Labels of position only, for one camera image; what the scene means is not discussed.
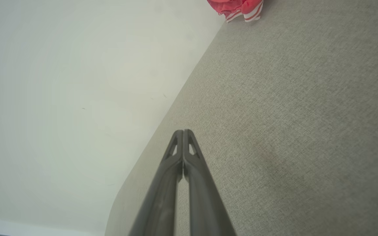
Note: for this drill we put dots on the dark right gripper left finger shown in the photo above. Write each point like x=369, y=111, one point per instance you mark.
x=162, y=196

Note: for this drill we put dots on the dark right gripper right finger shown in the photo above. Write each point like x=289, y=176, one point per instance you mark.
x=205, y=203

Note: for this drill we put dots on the red jersey shirt white sleeves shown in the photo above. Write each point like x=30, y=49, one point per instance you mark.
x=238, y=6

